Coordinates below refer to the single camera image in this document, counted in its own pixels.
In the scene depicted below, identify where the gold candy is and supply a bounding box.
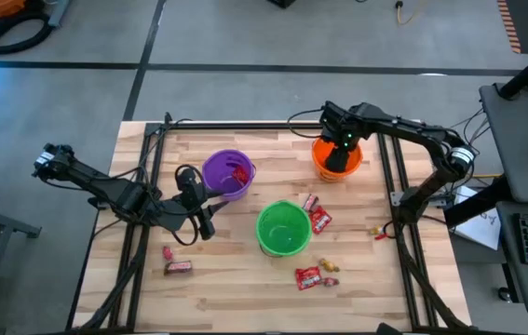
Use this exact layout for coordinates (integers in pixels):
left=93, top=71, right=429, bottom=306
left=318, top=258, right=341, bottom=274

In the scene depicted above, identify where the yellow cable with black plug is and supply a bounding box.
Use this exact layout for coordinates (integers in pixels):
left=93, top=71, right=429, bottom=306
left=394, top=0, right=428, bottom=27

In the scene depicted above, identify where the black aluminium rig frame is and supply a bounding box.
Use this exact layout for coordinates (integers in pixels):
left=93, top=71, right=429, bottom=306
left=65, top=111, right=474, bottom=335

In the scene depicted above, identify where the white paper sheet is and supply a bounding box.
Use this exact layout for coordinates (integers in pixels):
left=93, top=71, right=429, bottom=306
left=449, top=185, right=502, bottom=251

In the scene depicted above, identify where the red Skittles candy pack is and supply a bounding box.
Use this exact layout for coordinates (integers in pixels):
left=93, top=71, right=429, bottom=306
left=231, top=166, right=250, bottom=187
left=294, top=266, right=324, bottom=291
left=308, top=207, right=333, bottom=235

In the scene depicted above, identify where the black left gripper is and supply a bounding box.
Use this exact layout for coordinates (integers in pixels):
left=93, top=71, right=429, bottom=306
left=173, top=164, right=231, bottom=242

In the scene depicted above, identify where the purple plastic bucket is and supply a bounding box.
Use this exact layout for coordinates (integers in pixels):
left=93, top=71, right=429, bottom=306
left=200, top=148, right=257, bottom=201

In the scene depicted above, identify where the green plastic monster bucket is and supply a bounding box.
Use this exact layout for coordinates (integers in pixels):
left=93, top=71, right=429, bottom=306
left=255, top=199, right=314, bottom=258

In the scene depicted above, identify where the orange jack-o-lantern bucket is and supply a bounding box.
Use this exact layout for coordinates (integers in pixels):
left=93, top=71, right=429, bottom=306
left=311, top=134, right=364, bottom=184

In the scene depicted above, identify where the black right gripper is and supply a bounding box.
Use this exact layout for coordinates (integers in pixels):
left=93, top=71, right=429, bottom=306
left=319, top=100, right=368, bottom=174

